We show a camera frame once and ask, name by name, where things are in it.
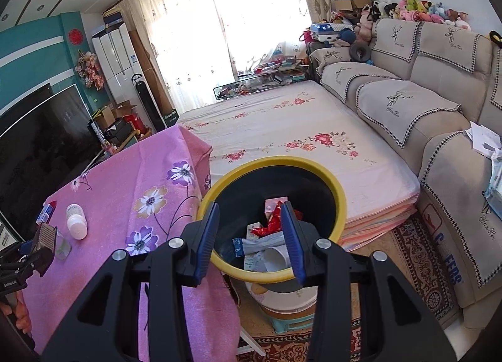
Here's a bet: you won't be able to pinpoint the small blue red box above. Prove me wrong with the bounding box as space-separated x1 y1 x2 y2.
36 201 57 225

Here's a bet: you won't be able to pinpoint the black trash can yellow rim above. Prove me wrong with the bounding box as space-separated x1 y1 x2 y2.
196 156 348 283

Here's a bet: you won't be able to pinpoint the tall brown cardboard box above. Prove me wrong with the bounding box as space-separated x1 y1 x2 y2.
129 29 177 115

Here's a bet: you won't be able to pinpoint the white refrigerator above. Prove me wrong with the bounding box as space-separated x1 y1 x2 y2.
91 22 145 109

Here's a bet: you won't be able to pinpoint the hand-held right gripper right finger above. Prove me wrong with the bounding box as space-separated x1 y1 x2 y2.
280 200 457 362

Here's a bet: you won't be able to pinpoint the red snack wrapper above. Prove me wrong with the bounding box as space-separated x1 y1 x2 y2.
251 204 304 238

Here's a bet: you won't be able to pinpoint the blue star patterned bag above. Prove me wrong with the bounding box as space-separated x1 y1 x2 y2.
312 23 354 47

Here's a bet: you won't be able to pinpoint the large black television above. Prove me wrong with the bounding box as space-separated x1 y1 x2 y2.
0 85 106 229

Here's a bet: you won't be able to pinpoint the open cardboard box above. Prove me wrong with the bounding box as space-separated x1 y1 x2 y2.
112 100 138 121

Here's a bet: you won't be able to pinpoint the white papers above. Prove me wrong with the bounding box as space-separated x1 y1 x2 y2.
465 121 502 159

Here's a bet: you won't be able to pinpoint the cluttered glass coffee table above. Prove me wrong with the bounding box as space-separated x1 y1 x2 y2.
213 66 314 102

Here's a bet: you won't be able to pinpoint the black tower fan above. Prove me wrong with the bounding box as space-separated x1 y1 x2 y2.
131 73 167 133

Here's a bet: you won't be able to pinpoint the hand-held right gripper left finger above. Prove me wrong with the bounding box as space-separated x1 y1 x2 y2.
41 201 221 362

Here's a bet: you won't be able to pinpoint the person's left hand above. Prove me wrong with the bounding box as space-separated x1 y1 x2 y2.
0 299 33 333

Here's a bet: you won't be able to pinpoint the light blue drink carton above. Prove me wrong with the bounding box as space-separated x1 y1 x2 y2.
232 237 289 258

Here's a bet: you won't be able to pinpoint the light blue packets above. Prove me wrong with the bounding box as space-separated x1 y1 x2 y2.
484 152 502 210

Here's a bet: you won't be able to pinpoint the pink strawberry milk carton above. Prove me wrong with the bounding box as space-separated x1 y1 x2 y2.
264 198 291 216

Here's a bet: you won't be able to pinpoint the black keyboard box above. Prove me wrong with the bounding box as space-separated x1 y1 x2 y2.
88 121 107 148

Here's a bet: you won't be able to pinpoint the clear glass cup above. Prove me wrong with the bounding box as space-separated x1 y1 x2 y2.
50 229 72 261

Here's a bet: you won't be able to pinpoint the beige sofa with covers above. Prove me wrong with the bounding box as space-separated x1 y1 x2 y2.
308 17 502 308

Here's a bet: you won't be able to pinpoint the white plastic bottle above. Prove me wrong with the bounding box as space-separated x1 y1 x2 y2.
66 204 88 240

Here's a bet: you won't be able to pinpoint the grey neck pillow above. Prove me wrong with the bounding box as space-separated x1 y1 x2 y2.
350 42 373 63

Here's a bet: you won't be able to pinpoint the green plastic stool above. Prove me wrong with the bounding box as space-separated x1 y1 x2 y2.
270 309 314 333

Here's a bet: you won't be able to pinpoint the pile of plush toys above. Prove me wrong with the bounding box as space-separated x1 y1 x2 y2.
355 0 471 43

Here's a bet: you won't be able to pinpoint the white bucket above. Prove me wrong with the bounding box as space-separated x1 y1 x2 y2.
245 281 318 313

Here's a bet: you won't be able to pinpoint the black wall screen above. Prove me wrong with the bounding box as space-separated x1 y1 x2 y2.
0 83 53 123

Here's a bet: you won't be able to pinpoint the white printed bag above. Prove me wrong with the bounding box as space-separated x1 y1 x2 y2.
421 201 465 288

